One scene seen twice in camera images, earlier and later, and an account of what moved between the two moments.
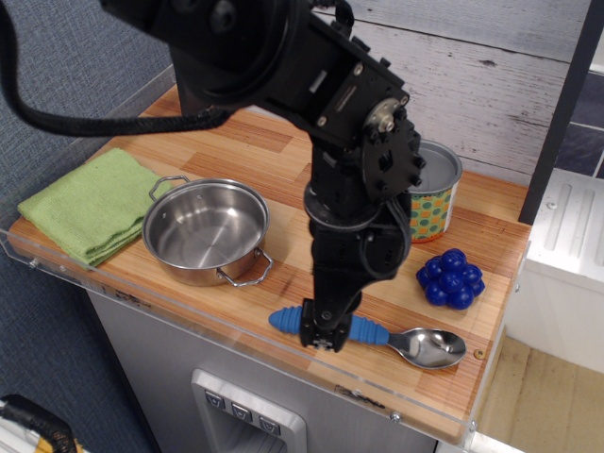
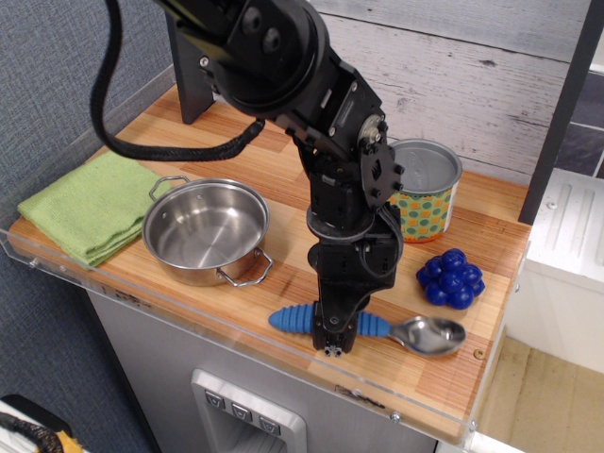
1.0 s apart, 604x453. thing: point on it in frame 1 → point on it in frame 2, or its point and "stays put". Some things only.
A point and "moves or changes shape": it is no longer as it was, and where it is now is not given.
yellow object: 43,446 → 70,444
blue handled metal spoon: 426,347 moves or changes shape
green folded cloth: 96,209 stays put
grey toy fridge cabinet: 197,396 stays put
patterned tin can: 432,200 stays put
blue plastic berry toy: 448,279 stays put
